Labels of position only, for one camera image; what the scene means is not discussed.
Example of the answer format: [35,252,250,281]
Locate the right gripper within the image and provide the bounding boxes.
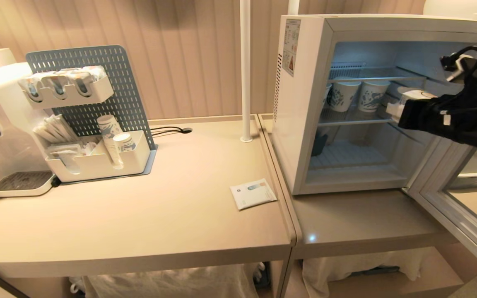
[386,96,451,134]

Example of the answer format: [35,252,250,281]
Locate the white paper cup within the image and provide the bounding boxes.
[397,86,438,105]

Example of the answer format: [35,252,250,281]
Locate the blue object in fridge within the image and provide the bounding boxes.
[311,132,329,157]

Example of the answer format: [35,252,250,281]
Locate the white mini fridge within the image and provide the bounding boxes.
[272,14,477,195]

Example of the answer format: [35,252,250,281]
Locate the mini fridge glass door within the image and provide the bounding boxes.
[402,25,477,283]

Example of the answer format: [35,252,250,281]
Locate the short printed paper cup stack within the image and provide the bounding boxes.
[113,133,136,168]

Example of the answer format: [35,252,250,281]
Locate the white cloth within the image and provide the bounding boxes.
[302,248,425,298]
[70,263,267,298]

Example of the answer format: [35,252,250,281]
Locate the white paper packet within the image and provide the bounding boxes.
[230,178,278,211]

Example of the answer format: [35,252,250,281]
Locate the beige lower shelf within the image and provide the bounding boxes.
[328,243,477,298]

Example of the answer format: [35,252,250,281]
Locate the white organizer bin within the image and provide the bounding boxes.
[45,130,152,183]

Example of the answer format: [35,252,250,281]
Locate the blue pegboard stand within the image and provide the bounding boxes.
[26,45,159,183]

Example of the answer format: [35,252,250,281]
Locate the stack of printed paper cups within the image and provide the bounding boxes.
[96,114,125,169]

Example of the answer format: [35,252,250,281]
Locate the white capsule tray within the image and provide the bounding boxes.
[18,66,115,111]

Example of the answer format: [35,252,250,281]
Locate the bundle of white stirrer packets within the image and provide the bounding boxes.
[33,114,80,144]

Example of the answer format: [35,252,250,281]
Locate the coffee machine drip tray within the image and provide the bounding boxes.
[0,171,56,198]

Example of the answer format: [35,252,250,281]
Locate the white coffee machine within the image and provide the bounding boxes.
[0,48,59,198]

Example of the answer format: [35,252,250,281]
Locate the wire fridge shelf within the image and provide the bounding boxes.
[329,62,444,87]
[317,106,398,127]

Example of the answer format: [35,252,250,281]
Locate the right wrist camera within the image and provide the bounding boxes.
[441,53,477,82]

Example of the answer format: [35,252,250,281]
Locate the black power cable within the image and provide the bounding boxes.
[149,126,193,138]

